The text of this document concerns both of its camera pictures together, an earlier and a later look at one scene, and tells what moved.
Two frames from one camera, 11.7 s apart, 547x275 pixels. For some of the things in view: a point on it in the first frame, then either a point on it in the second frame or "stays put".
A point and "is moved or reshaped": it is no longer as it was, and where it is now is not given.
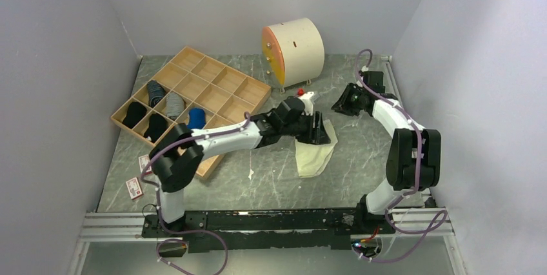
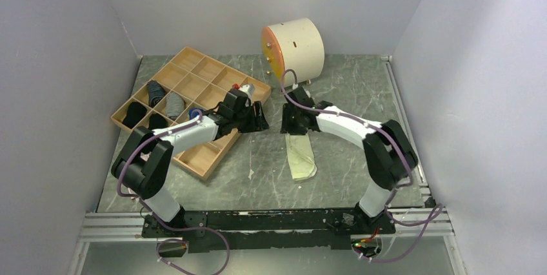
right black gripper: (341, 105) to (286, 124)
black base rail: (206, 231) stays put
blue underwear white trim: (197, 119) stays put
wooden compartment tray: (191, 81) stays put
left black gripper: (317, 135) to (258, 123)
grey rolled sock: (175, 106) stays put
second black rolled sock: (157, 125) stays put
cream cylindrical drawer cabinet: (293, 51) stays put
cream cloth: (312, 158) is moved or reshaped
